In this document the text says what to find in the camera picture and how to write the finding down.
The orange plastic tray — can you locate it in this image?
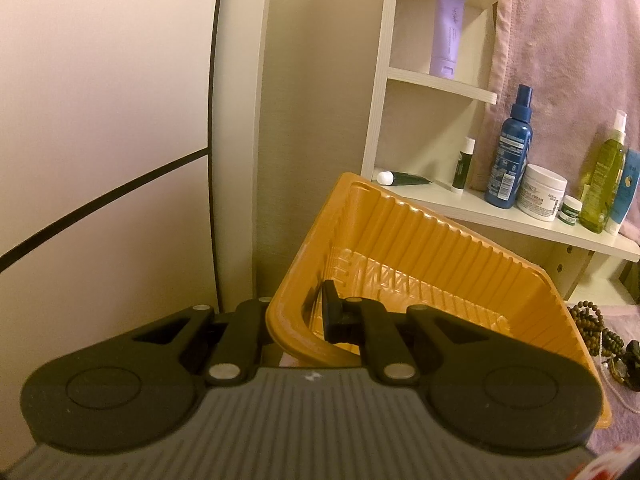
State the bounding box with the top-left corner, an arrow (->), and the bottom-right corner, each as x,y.
266,174 -> 612,455

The lying green white tube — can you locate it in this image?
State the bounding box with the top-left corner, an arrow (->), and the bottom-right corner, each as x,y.
375,170 -> 431,186

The upright green white stick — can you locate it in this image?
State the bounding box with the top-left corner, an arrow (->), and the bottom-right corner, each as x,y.
451,136 -> 475,194

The white wooden shelf unit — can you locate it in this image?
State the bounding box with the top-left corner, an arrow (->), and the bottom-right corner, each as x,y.
360,0 -> 639,304

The blue spray bottle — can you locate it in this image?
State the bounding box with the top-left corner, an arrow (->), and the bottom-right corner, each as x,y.
485,84 -> 533,209

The white cream jar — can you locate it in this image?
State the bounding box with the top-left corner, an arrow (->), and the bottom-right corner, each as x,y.
516,164 -> 567,222

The small green white jar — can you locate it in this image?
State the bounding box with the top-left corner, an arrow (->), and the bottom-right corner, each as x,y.
556,195 -> 582,226

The green oil spray bottle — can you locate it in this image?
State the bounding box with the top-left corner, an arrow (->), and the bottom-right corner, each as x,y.
579,110 -> 627,233

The blue tube bottle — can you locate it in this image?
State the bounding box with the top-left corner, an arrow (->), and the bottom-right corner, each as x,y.
605,148 -> 640,235

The lilac lotion tube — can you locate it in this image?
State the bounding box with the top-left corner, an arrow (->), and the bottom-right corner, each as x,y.
430,0 -> 465,79

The pink fluffy blanket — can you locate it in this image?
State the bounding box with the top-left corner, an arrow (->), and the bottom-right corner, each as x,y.
470,0 -> 640,241

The brown wooden bead necklace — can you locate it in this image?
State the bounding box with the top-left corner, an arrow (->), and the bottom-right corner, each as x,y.
568,300 -> 640,391

